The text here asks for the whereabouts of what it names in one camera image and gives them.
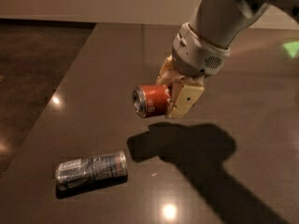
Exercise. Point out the silver blue energy drink can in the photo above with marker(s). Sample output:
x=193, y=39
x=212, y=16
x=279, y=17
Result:
x=79, y=172

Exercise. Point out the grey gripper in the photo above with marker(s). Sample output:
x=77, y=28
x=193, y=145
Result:
x=196, y=56

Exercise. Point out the red coke can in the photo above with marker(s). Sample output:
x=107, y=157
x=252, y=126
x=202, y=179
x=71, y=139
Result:
x=151, y=100

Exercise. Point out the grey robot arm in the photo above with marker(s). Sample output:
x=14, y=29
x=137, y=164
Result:
x=220, y=21

